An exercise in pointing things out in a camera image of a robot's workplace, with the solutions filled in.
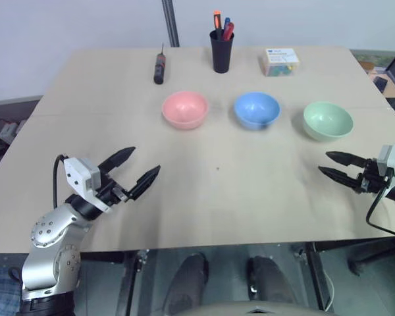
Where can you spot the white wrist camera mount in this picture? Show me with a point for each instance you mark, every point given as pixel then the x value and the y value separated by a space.
pixel 393 159
pixel 80 177

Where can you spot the black pen cup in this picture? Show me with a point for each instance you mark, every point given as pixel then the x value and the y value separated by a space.
pixel 221 54

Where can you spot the grey power strip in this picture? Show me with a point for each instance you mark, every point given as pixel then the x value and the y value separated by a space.
pixel 11 130

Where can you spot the grey metal pole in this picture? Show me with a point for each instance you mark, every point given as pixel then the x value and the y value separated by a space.
pixel 170 23

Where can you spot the pink bowl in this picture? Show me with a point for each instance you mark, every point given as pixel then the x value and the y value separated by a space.
pixel 184 110

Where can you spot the dark cluttered side desk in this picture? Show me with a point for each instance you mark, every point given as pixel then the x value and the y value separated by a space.
pixel 386 74

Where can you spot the red pen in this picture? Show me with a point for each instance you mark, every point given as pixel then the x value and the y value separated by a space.
pixel 228 31

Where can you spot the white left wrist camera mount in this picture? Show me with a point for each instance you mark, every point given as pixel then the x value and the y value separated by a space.
pixel 80 177

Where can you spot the black table leg frame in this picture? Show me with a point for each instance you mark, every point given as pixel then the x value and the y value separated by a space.
pixel 128 283
pixel 316 276

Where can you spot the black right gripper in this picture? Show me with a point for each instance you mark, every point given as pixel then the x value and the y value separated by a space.
pixel 372 181

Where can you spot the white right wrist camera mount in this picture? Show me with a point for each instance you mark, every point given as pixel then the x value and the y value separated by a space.
pixel 393 159

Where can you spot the blue bowl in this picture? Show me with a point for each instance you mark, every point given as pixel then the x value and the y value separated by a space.
pixel 256 110

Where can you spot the black screwdriver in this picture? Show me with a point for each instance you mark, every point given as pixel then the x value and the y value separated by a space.
pixel 159 69

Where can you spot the black chair base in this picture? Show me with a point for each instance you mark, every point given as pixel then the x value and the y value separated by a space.
pixel 375 258

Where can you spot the blue checkered cloth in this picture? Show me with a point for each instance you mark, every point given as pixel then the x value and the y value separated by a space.
pixel 1 289

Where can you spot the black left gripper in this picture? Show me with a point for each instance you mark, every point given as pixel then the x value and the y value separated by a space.
pixel 109 192

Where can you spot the clear box of pushpins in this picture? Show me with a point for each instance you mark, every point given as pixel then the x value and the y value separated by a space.
pixel 279 62

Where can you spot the blue pen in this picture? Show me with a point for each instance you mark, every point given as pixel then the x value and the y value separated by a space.
pixel 226 23

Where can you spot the orange and black marker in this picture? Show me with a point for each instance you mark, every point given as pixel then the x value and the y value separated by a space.
pixel 217 23

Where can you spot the green bowl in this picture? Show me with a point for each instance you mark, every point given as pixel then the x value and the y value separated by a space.
pixel 327 121

